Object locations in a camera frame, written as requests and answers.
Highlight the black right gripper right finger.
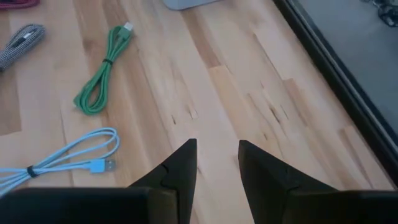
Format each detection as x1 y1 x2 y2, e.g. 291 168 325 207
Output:
238 139 340 224

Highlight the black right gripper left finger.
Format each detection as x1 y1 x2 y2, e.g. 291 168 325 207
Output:
129 138 198 224

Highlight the light blue USB cable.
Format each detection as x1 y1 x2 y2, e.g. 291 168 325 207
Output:
0 127 121 198

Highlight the green USB cable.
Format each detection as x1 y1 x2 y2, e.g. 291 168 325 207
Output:
73 22 134 116

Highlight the grey zigzag braided USB cable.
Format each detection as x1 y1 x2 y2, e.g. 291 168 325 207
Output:
0 24 46 73

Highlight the maroon pink USB cable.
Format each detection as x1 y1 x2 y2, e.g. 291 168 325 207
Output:
0 0 40 10

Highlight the light grey plastic bin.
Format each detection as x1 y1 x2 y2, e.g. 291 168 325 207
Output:
161 0 225 11

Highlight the black aluminium table frame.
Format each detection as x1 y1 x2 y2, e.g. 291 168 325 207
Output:
272 0 398 187

